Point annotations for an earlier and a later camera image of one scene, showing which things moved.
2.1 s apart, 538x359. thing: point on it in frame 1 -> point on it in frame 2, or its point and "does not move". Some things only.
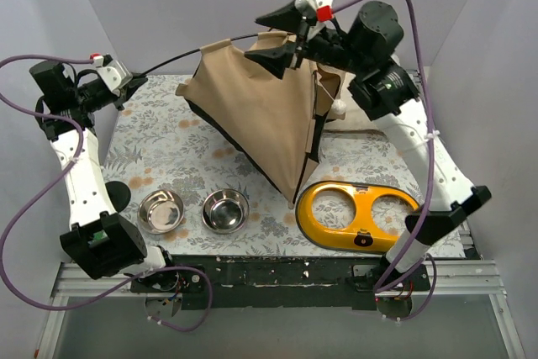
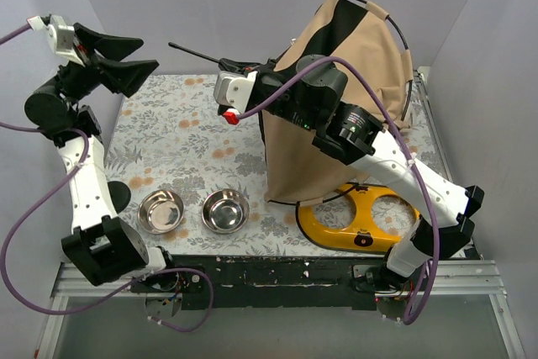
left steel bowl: [160, 211] does not move
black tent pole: [191, 52] -> [407, 116]
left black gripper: [122, 92] -> [85, 58]
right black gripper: [300, 40] -> [264, 80]
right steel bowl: [224, 211] does not move
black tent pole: [319, 120] -> [185, 49]
